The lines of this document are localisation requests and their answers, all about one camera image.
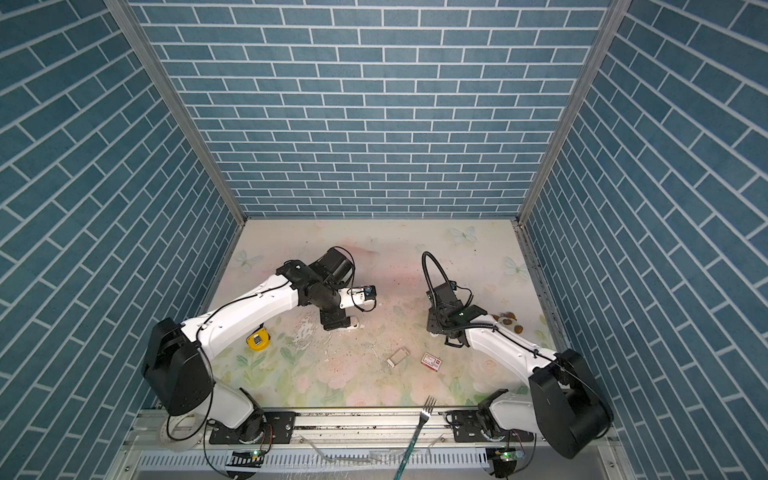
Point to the green handled fork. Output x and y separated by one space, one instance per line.
424 416

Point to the clear tape roll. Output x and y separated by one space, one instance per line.
181 433

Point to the aluminium front rail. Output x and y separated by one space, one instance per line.
385 427

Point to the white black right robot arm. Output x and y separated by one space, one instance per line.
563 404

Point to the red white staple box sleeve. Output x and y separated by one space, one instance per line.
431 362

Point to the aluminium corner post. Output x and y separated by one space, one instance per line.
130 27
606 32

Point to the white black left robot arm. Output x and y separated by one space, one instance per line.
179 355

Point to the aluminium corner post right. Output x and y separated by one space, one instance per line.
606 32

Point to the brown white plush toy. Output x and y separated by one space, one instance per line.
509 320

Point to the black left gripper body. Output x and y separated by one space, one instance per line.
335 316

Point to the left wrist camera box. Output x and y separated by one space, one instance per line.
363 298

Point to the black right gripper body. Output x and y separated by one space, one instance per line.
436 322

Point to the yellow small object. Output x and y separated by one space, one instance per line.
258 340

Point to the aluminium corner post left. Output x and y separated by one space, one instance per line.
130 27

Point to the white staple box tray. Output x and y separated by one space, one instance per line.
397 357

